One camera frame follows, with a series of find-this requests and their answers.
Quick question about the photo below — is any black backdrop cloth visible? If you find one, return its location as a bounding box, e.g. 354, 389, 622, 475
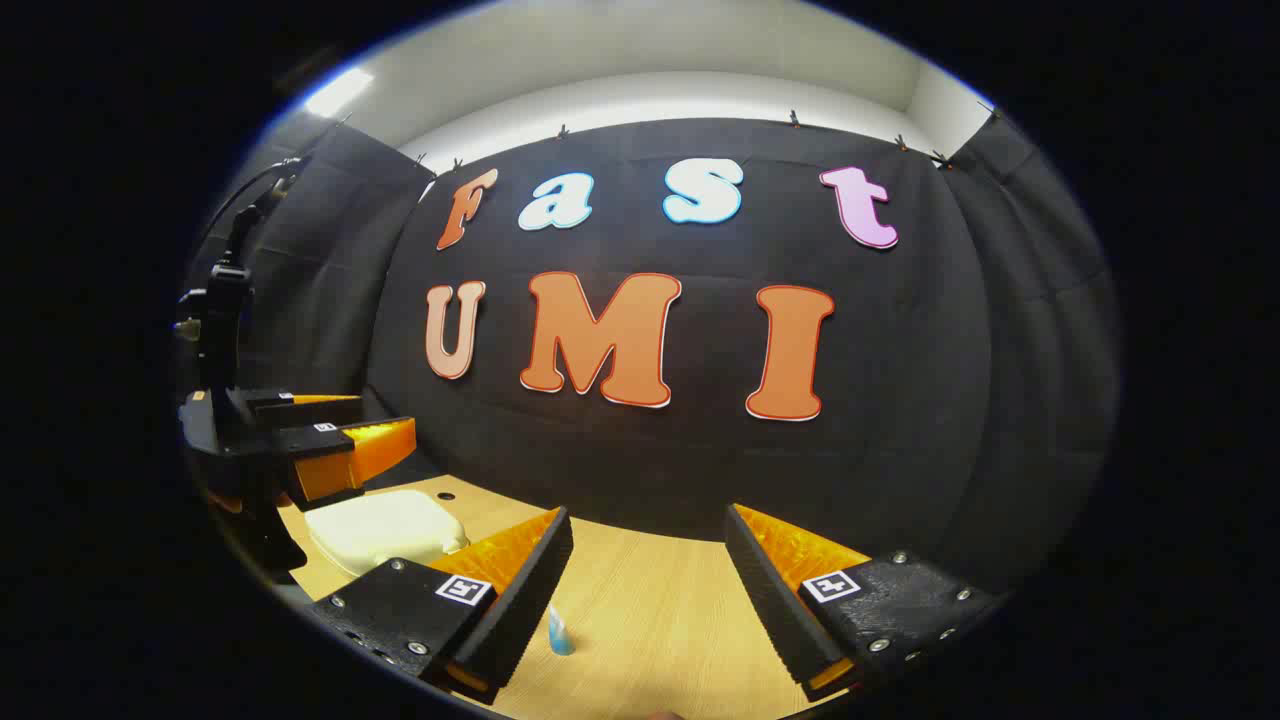
185, 117, 1121, 601

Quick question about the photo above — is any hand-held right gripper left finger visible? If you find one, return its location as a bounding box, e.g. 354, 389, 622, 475
305, 505, 576, 706

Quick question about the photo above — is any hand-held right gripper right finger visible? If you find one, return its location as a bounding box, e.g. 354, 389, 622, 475
723, 503, 1006, 701

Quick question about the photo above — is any pale yellow suitcase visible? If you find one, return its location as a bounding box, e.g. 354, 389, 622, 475
305, 488, 471, 579

